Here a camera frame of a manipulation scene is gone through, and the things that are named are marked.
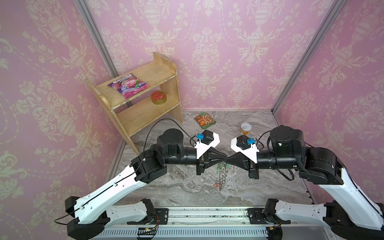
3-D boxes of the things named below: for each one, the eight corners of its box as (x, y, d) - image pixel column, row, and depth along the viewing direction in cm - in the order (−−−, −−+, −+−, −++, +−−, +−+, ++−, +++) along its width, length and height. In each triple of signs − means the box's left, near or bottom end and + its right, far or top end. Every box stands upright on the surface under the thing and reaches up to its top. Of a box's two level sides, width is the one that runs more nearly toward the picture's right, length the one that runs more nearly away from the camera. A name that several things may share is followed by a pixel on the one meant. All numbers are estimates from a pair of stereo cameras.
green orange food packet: (204, 130, 112) (204, 128, 110) (193, 118, 119) (193, 117, 117) (216, 123, 116) (216, 121, 114) (205, 112, 123) (205, 111, 121)
